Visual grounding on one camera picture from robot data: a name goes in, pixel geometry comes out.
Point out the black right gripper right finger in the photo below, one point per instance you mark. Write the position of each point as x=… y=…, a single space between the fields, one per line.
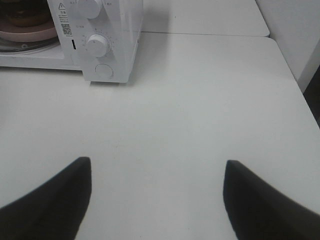
x=258 y=211

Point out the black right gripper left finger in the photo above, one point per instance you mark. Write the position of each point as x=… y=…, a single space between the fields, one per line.
x=52 y=211

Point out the round door release button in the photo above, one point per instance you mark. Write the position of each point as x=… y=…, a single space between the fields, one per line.
x=104 y=71

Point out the pink plate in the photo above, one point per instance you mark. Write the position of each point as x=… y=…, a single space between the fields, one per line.
x=37 y=33

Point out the burger with lettuce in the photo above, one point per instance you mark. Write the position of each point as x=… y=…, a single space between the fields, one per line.
x=25 y=13

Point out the lower white dial knob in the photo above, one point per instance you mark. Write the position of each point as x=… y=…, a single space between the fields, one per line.
x=97 y=45

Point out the white dial knob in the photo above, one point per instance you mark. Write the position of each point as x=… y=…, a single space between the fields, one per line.
x=89 y=9
x=97 y=45

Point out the glass microwave turntable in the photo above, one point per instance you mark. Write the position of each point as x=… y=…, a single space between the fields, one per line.
x=7 y=46

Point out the white microwave oven body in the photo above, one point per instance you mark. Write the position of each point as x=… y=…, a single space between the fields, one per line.
x=119 y=21

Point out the upper white dial knob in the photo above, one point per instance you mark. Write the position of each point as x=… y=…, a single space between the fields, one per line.
x=89 y=9

